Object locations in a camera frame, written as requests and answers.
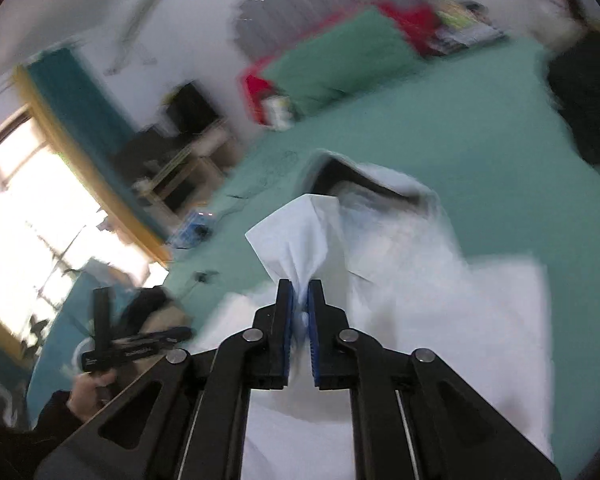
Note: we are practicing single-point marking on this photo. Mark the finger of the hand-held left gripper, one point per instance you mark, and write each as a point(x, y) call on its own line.
point(172, 337)

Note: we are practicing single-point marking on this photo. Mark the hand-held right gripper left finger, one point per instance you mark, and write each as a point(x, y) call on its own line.
point(289, 340)

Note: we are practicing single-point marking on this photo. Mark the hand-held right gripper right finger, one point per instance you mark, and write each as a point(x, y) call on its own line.
point(314, 350)

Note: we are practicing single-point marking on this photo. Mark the white shirt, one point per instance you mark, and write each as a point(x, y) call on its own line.
point(420, 310)

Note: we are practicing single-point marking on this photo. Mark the person's left forearm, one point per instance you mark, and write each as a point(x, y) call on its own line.
point(25, 445)

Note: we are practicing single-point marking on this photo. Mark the person's left hand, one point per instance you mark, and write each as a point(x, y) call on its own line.
point(82, 400)

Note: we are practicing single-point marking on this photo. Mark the black garment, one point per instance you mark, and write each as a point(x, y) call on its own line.
point(147, 305)

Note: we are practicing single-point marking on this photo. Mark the white power strip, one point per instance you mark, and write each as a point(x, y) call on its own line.
point(194, 230)

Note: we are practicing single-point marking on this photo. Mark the yellow curtain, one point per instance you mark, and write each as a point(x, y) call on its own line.
point(105, 185)

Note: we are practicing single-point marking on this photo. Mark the balcony glass door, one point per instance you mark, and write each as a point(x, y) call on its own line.
point(25, 220)

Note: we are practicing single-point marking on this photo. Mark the beige wooden desk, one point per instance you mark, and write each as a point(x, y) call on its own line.
point(195, 165)

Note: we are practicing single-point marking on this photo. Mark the black monitor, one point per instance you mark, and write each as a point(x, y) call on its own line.
point(142, 152)

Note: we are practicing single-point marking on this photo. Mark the black computer tower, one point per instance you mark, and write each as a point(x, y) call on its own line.
point(190, 107)

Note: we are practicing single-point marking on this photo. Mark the teal curtain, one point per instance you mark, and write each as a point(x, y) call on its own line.
point(85, 95)

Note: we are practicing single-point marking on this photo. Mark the green pillow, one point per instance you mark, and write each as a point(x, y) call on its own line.
point(340, 55)

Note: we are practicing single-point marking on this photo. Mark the white air conditioner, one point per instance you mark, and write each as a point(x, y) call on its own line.
point(140, 20)

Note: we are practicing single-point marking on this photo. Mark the grey padded headboard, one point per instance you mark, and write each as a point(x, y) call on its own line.
point(290, 5)

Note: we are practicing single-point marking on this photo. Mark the long red pillow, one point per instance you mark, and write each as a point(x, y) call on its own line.
point(415, 17)

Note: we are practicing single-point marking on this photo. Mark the black clothing at bedside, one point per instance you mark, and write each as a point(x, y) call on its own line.
point(587, 100)

